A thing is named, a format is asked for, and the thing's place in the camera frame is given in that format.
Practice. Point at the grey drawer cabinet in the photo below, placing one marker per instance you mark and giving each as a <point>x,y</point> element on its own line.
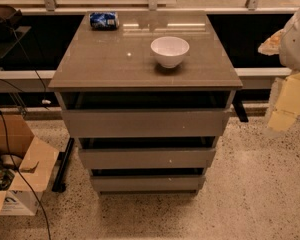
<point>117,70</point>

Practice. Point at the grey top drawer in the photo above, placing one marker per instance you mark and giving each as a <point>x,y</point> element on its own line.
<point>145,123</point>

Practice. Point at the black table leg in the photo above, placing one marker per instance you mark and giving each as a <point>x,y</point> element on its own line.
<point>63,160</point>

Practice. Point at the grey bottom drawer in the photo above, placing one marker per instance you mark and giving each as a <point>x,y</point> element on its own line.
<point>147,184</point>

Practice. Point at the white ceramic bowl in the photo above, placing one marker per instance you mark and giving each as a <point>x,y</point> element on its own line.
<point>169,51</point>

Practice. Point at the blue snack packet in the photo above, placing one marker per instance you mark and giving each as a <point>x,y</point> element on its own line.
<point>104,20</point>

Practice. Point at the open cardboard box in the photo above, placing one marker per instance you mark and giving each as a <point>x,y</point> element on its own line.
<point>26,165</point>

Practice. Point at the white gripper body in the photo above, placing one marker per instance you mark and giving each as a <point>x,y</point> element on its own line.
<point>296,45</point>

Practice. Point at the black device on shelf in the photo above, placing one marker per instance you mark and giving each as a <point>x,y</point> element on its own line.
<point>9,21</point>

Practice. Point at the grey drawer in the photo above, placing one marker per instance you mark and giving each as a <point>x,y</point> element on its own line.
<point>147,158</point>
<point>147,184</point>
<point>145,123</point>

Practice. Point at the grey middle drawer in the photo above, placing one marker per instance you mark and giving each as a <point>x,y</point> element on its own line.
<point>147,158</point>

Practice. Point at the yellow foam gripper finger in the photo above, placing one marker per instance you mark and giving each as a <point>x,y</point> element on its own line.
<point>284,103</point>

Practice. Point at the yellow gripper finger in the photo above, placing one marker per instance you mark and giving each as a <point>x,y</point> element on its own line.
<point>272,45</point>

